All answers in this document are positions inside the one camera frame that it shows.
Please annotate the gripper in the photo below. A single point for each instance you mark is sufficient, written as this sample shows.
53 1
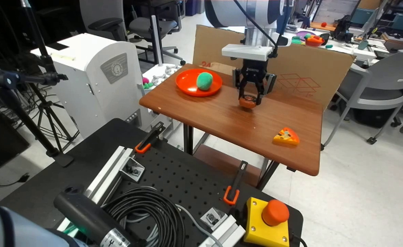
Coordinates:
254 70

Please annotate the doughnut plush toy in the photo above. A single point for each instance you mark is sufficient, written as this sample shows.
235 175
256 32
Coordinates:
248 102

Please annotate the green plush ball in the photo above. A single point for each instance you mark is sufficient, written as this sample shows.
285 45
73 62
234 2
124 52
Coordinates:
205 81

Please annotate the pizza slice toy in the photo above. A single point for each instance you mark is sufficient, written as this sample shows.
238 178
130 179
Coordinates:
286 137

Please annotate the cardboard sheet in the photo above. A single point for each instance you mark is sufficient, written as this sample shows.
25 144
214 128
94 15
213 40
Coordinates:
301 68

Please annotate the orange plate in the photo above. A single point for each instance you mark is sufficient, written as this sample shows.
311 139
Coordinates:
187 84

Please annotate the bowl of toys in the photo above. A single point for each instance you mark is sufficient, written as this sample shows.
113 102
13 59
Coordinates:
314 40

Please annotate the black and orange clamp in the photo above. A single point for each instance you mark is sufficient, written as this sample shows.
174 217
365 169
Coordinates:
150 137
236 181

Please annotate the white desk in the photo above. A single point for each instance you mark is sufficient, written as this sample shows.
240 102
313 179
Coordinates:
355 51

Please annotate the black office chair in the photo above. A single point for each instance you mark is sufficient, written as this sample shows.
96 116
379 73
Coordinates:
150 25

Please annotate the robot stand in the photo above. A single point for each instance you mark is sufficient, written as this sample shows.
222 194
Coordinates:
174 171

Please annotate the grey chair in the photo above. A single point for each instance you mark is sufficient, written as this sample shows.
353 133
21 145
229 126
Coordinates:
379 85

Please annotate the yellow emergency stop button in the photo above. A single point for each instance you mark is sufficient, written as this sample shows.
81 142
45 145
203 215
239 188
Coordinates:
265 223

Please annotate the white machine cabinet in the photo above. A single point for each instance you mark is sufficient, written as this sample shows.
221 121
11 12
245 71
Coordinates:
85 85

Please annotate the aluminium rail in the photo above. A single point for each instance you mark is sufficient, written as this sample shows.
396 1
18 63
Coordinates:
227 230
109 171

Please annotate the camera on tripod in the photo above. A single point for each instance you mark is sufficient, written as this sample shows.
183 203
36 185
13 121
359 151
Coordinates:
20 78

